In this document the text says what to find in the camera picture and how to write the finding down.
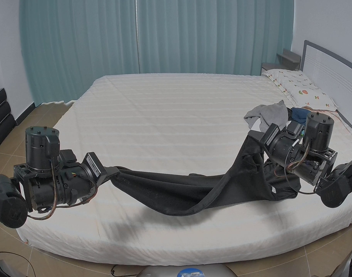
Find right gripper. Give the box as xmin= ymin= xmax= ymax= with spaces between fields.
xmin=259 ymin=123 xmax=307 ymax=182

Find grey bedside table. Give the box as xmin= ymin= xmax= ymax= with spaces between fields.
xmin=261 ymin=48 xmax=301 ymax=76

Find black T-shirt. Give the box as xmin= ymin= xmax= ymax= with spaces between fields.
xmin=110 ymin=131 xmax=302 ymax=216

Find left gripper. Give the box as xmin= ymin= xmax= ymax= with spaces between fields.
xmin=59 ymin=152 xmax=108 ymax=208

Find white printed pillow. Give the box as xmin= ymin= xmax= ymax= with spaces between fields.
xmin=263 ymin=69 xmax=338 ymax=112

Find bed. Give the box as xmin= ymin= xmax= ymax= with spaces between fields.
xmin=16 ymin=40 xmax=352 ymax=266

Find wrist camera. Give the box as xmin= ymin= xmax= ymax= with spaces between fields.
xmin=288 ymin=121 xmax=306 ymax=140
xmin=59 ymin=150 xmax=77 ymax=169

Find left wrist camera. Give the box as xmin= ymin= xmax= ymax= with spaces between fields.
xmin=59 ymin=150 xmax=77 ymax=169

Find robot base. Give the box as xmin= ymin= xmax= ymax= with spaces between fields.
xmin=137 ymin=264 xmax=237 ymax=277

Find pile of clothes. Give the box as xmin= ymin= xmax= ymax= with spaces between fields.
xmin=244 ymin=99 xmax=309 ymax=133

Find blue-green curtain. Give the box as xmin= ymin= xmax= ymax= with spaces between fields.
xmin=137 ymin=0 xmax=295 ymax=76
xmin=19 ymin=0 xmax=140 ymax=107

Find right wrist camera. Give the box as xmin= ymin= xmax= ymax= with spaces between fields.
xmin=288 ymin=121 xmax=306 ymax=140

